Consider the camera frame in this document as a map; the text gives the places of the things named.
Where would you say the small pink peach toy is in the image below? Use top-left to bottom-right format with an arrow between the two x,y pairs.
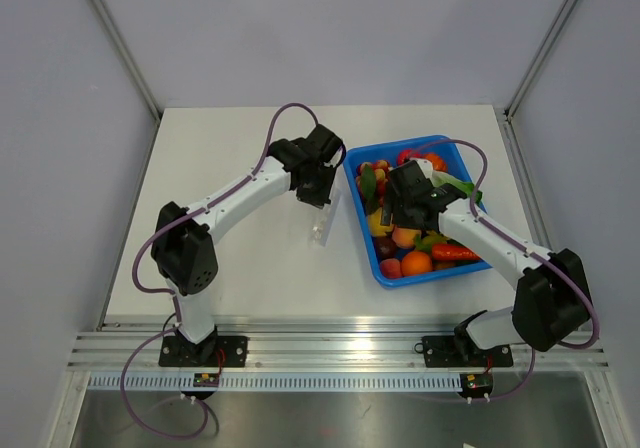
379,258 -> 403,280

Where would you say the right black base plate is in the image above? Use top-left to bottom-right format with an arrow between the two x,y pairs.
421,335 -> 514,368

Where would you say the dark purple plum toy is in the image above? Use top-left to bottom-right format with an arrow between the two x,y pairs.
373,237 -> 398,261

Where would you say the red carrot toy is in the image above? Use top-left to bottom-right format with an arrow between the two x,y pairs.
431,243 -> 481,262

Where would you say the white slotted cable duct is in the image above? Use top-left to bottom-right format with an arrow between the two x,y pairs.
88,372 -> 462,393

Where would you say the blue plastic bin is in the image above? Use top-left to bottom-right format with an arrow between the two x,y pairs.
342,135 -> 491,290

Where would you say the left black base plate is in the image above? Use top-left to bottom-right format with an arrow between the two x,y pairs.
158,335 -> 248,368

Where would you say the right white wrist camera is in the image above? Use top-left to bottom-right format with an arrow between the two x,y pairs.
416,159 -> 433,178

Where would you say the red strawberry toy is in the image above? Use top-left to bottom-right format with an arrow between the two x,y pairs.
396,149 -> 414,166

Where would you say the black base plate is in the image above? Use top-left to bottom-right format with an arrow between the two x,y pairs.
421,335 -> 514,368
158,335 -> 248,368

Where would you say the orange persimmon toy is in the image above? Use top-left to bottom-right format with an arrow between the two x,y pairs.
423,152 -> 448,173

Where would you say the aluminium mounting rail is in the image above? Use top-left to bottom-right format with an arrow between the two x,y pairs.
67,315 -> 611,372

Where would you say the clear zip top bag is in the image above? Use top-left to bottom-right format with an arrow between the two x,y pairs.
309,188 -> 342,247

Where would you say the green cabbage toy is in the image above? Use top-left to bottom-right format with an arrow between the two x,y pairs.
429,171 -> 483,204

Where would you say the green leaf toy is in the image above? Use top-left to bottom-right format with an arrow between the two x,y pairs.
360,164 -> 379,214

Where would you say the orange fruit toy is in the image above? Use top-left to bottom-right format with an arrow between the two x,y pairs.
400,251 -> 433,277

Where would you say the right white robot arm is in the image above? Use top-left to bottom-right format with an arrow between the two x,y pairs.
381,159 -> 596,364

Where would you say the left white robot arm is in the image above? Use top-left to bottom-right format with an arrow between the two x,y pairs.
151,124 -> 346,367

